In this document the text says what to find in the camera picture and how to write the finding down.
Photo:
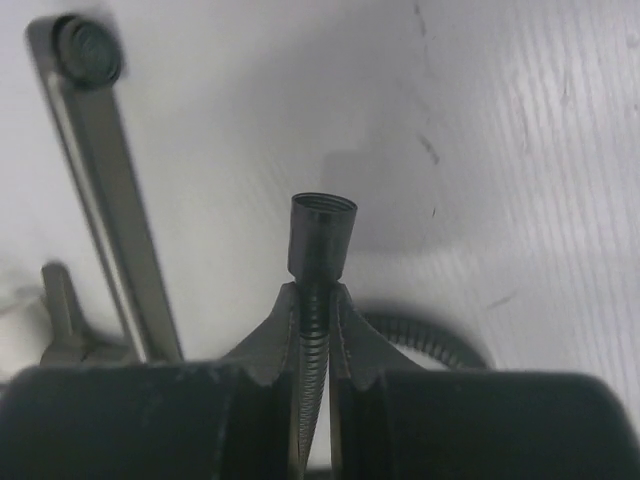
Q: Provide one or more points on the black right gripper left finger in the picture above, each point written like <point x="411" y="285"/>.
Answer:
<point x="232" y="418"/>

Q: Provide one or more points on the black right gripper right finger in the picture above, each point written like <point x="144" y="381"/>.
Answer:
<point x="393" y="419"/>

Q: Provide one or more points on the grey angle valve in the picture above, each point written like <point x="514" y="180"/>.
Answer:
<point x="73" y="342"/>

